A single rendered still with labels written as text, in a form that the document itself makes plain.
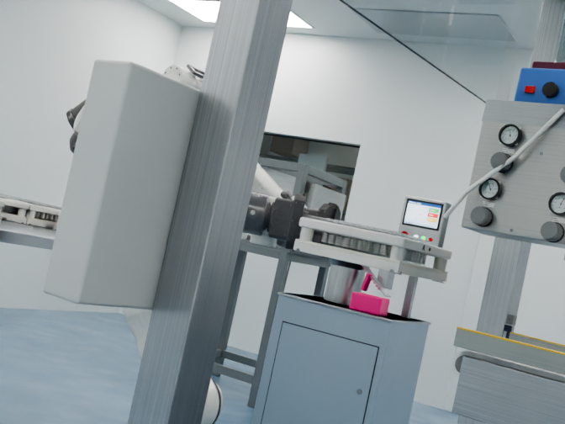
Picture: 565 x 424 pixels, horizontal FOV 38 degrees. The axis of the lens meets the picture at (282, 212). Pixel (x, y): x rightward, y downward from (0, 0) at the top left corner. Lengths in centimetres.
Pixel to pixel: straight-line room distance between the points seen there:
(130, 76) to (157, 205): 15
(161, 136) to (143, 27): 704
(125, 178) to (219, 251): 13
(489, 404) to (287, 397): 272
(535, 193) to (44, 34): 596
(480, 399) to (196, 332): 68
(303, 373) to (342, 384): 21
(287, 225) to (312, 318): 235
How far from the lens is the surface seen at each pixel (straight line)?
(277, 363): 414
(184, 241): 93
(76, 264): 89
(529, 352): 145
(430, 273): 173
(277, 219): 173
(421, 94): 700
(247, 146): 94
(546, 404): 144
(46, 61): 710
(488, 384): 147
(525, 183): 144
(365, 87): 721
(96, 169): 89
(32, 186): 713
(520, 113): 147
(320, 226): 168
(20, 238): 242
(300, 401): 409
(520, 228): 143
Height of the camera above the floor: 100
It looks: 2 degrees up
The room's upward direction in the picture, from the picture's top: 12 degrees clockwise
